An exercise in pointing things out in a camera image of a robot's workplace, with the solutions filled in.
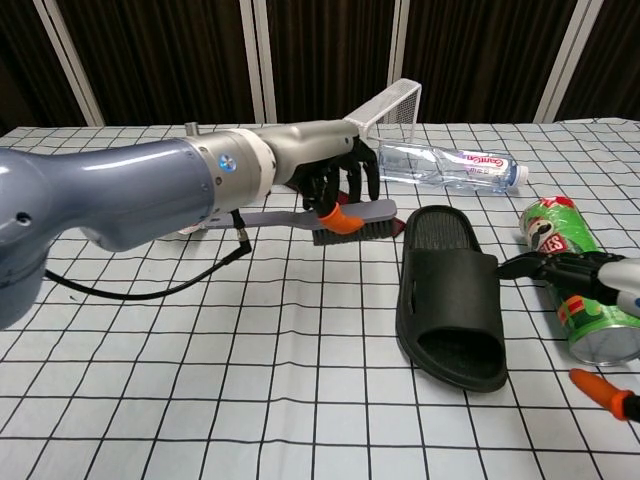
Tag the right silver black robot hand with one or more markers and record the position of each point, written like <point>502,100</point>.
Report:
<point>565,267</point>

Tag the grey cleaning brush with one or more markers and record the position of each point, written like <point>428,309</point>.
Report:
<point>372,210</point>

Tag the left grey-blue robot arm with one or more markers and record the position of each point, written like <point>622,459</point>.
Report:
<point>125,190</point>

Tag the black rubber slipper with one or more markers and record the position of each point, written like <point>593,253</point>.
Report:
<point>450,280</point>

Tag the clear plastic water bottle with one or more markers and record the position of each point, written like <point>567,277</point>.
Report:
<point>440,165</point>

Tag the dark folding screen white frames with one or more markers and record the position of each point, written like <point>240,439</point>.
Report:
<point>325,50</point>

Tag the green Pringles can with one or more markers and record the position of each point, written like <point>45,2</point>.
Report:
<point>555,235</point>

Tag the white mesh metal rack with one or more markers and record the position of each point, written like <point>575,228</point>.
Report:
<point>385,100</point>

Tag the white checked tablecloth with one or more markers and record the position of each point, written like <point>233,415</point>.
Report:
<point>250,400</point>

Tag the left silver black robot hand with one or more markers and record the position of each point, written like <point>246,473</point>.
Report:
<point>310,145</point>

